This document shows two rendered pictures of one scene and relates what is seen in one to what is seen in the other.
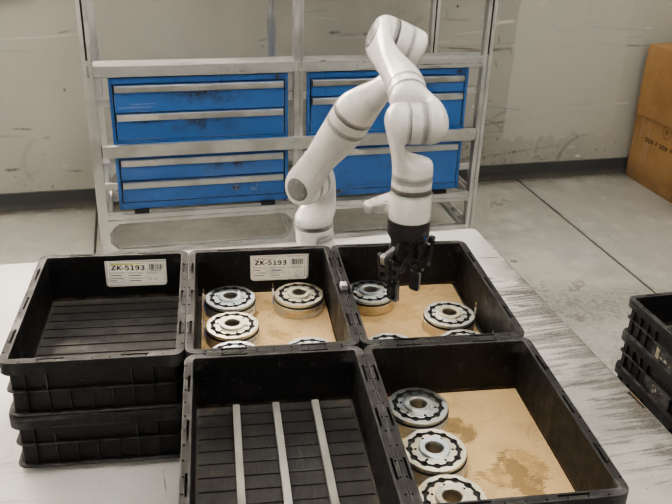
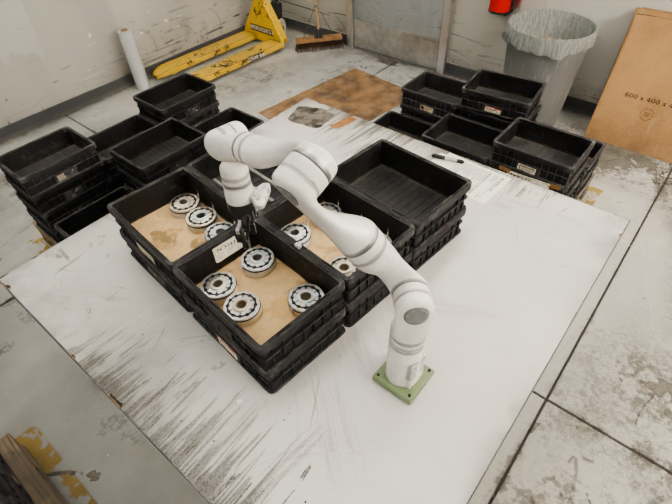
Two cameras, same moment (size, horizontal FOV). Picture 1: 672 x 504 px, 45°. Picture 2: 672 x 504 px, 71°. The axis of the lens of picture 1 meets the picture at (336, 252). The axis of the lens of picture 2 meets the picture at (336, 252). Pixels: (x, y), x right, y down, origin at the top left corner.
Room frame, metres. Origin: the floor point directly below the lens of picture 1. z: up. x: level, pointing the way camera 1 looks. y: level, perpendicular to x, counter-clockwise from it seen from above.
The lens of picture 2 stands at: (2.23, -0.47, 1.88)
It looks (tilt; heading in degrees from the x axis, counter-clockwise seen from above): 45 degrees down; 146
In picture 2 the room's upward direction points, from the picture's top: 3 degrees counter-clockwise
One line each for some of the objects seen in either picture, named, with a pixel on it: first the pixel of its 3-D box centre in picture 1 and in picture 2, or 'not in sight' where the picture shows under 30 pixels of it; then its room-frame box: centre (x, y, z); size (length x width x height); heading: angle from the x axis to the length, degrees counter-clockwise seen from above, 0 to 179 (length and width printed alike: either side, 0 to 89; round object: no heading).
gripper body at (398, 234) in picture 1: (407, 238); (243, 209); (1.30, -0.13, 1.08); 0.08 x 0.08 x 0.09
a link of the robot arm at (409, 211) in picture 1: (402, 198); (245, 188); (1.31, -0.11, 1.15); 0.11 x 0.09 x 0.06; 46
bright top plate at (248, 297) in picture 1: (230, 298); not in sight; (1.45, 0.21, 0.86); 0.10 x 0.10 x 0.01
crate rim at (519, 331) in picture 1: (418, 290); (257, 277); (1.40, -0.17, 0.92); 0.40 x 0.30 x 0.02; 9
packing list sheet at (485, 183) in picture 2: not in sight; (463, 175); (1.24, 0.86, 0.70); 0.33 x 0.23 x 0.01; 14
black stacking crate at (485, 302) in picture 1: (416, 313); (260, 289); (1.40, -0.17, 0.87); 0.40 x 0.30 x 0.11; 9
